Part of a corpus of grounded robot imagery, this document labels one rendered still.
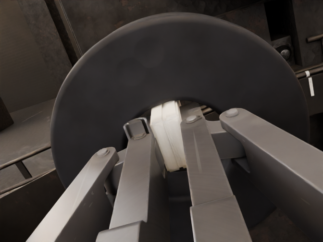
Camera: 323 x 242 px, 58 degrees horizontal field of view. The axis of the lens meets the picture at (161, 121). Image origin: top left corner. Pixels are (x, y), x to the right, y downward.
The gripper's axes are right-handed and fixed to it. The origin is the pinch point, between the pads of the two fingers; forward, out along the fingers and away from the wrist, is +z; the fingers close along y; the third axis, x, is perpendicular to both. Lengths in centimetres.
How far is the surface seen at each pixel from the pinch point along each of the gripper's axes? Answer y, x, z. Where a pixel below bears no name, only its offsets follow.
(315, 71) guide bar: 28, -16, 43
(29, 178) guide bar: -45, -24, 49
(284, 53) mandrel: 26, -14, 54
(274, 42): 25, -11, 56
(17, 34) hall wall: -323, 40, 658
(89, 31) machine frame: -17, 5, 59
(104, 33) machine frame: -14, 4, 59
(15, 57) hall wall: -350, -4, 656
